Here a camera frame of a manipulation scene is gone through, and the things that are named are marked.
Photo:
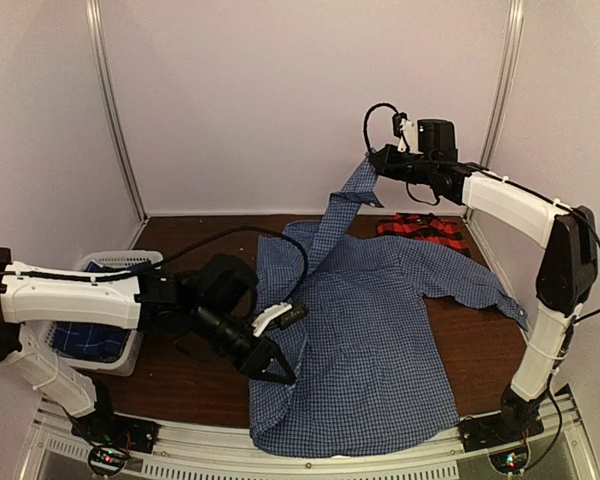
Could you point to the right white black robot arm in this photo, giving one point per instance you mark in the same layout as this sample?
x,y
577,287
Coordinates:
x,y
566,234

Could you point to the blue small-check long sleeve shirt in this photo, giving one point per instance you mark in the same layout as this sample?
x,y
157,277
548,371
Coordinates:
x,y
369,377

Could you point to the aluminium frame post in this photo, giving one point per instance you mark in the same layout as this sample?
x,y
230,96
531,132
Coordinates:
x,y
513,34
113,118

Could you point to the left aluminium frame post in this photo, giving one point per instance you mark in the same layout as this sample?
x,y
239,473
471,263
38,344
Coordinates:
x,y
113,118

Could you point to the dark blue plaid shirt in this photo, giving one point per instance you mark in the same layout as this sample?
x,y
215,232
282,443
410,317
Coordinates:
x,y
89,342

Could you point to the red black plaid shirt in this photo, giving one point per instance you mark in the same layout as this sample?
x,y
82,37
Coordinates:
x,y
425,227

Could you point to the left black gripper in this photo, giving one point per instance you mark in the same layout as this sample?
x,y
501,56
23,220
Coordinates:
x,y
250,362

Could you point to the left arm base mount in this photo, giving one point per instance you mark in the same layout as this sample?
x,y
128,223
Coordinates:
x,y
104,427

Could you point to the right aluminium frame post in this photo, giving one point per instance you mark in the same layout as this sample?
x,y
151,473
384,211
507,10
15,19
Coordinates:
x,y
513,34

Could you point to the white plastic laundry basket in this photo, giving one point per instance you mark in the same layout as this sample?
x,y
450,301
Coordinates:
x,y
100,262

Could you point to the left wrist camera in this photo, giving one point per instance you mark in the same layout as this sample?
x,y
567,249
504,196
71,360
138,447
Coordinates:
x,y
279,316

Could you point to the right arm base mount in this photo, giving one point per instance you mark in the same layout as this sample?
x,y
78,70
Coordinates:
x,y
515,418

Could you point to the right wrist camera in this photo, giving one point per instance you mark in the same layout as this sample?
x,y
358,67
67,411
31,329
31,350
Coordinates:
x,y
406,131

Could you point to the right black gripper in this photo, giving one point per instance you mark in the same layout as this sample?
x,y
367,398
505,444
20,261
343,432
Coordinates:
x,y
388,167

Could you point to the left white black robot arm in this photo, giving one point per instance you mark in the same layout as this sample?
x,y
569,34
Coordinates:
x,y
139,298

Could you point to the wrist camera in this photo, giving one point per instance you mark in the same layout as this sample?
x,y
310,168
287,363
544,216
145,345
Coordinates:
x,y
406,131
279,316

